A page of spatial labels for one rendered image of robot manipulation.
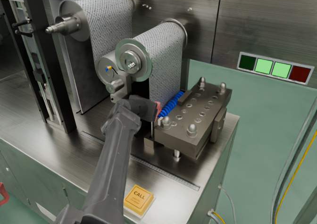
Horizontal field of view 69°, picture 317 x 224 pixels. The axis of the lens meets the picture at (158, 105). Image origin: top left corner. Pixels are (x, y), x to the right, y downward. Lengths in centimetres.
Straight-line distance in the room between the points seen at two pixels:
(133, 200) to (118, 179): 37
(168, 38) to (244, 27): 28
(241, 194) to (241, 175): 19
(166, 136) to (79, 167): 34
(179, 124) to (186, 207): 27
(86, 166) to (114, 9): 59
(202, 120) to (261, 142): 160
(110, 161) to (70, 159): 54
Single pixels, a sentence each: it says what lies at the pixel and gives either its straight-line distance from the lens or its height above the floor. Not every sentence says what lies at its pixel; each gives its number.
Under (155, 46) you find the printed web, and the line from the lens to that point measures 77.
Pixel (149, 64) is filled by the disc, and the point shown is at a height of 125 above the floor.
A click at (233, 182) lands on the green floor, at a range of 203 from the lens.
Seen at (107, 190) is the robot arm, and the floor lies 127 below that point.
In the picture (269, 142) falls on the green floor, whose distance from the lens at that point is 247.
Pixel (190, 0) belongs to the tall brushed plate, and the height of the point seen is 138.
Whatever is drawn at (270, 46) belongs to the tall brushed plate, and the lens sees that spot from 94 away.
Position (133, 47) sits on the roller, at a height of 130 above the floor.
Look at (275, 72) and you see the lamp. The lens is 96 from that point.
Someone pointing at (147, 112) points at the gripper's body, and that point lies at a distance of 75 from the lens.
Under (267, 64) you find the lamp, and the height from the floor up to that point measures 119.
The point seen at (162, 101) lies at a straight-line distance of 90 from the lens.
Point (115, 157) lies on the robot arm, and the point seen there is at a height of 125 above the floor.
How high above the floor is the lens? 157
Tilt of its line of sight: 36 degrees down
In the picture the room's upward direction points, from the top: straight up
